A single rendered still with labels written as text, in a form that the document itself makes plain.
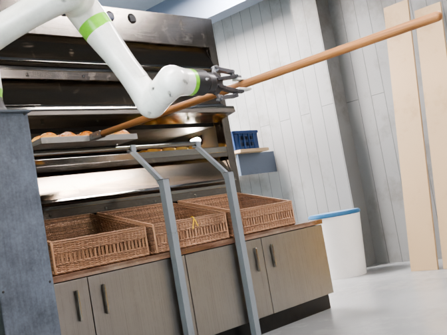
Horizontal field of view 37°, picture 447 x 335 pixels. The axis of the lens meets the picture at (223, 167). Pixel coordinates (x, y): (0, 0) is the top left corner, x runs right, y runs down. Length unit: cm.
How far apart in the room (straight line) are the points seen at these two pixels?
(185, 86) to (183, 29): 239
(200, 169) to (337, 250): 181
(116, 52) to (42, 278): 81
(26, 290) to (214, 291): 152
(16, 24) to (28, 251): 75
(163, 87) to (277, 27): 493
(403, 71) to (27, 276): 418
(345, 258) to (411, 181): 86
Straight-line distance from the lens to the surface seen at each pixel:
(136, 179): 404
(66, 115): 368
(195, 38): 465
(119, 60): 233
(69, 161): 380
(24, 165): 236
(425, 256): 556
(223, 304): 366
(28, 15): 226
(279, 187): 706
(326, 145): 640
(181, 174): 428
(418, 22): 208
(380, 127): 633
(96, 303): 315
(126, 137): 335
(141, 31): 435
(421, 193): 559
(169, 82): 219
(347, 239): 576
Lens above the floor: 73
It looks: 4 degrees up
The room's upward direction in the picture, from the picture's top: 10 degrees counter-clockwise
